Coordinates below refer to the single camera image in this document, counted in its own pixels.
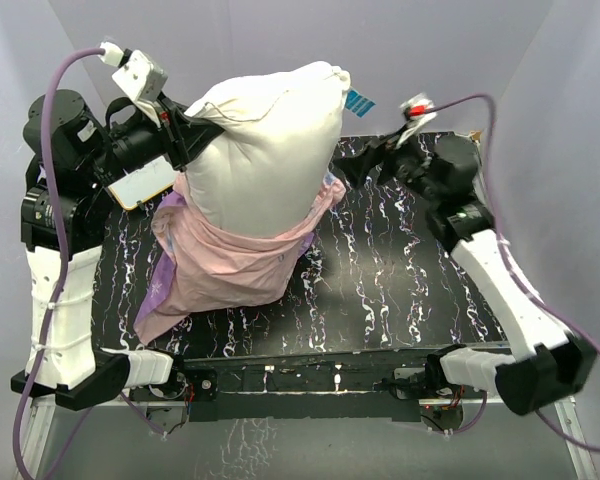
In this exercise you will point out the aluminium frame rail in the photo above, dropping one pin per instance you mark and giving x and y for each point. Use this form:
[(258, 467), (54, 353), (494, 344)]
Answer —
[(145, 436)]

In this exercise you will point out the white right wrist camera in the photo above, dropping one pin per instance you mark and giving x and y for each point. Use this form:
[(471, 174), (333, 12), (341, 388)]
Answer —
[(417, 112)]

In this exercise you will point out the pink purple Elsa pillowcase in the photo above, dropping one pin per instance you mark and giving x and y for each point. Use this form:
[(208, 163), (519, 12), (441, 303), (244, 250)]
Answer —
[(204, 268)]

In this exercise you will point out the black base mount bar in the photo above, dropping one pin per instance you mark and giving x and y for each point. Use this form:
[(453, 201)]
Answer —
[(389, 383)]

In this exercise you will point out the small whiteboard wooden frame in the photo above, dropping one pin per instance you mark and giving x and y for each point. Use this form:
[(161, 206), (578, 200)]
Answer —
[(142, 185)]

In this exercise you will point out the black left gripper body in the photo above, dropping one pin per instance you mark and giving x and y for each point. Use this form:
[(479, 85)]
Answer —
[(137, 142)]

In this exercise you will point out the white pillow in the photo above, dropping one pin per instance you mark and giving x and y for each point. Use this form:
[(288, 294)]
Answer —
[(260, 177)]

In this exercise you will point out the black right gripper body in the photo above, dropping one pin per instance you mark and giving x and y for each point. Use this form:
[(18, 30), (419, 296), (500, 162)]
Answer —
[(402, 164)]

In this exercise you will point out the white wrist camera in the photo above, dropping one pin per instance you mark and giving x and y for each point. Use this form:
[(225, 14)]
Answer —
[(417, 112), (138, 76)]

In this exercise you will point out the black marbled table mat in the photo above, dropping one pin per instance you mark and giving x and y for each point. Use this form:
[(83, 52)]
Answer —
[(374, 277)]

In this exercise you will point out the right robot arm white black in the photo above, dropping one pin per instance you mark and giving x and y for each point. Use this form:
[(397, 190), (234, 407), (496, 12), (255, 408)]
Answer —
[(547, 362)]

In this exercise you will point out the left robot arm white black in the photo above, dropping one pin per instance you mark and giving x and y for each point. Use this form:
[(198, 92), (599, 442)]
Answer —
[(63, 236)]

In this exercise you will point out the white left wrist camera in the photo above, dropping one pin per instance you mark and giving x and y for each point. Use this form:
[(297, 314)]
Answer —
[(138, 76)]

